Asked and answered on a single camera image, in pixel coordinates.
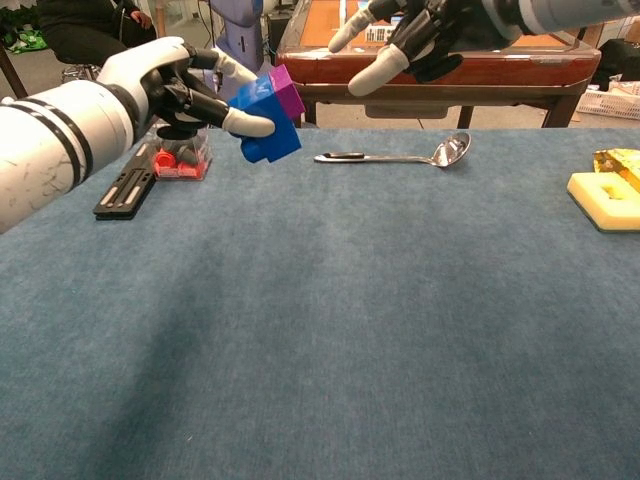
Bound chrome swivel stool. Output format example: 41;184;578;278
60;62;104;84

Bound seated person in black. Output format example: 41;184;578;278
37;0;159;66

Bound black bag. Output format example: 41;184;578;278
597;38;640;92

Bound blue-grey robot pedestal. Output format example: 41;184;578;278
202;0;281;129

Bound green bag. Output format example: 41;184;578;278
0;19;49;55

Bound dark wooden table leg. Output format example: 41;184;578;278
0;44;29;99

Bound black flat slotted plate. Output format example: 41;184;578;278
92;142;157;222

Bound brown mahjong table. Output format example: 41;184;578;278
274;0;602;129

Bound white plastic basket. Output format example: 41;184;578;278
574;79;640;121

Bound row of mahjong tiles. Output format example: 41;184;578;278
364;22;401;44

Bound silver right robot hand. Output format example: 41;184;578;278
328;0;516;97

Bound clear plastic box red parts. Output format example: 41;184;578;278
149;124;215;182

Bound purple toy brick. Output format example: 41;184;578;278
268;63;307;120

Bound blue toy brick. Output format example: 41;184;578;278
228;74;303;165

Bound blue felt table cover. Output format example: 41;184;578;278
0;127;640;480

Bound metal ladle black handle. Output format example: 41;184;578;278
313;131;473;169

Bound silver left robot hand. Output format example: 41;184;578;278
96;35;276;140

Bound golden snack packet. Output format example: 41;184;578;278
592;148;640;194

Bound pale yellow foam block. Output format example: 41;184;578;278
566;171;640;233

